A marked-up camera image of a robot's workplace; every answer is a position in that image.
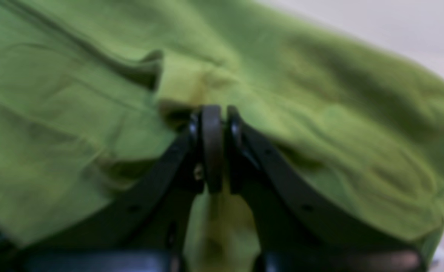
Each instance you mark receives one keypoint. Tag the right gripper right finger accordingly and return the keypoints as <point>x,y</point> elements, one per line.
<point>298,229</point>

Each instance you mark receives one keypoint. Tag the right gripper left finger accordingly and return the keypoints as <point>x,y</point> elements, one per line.
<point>144,229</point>

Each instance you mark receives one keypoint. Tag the green T-shirt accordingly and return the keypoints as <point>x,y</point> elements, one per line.
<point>92,92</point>

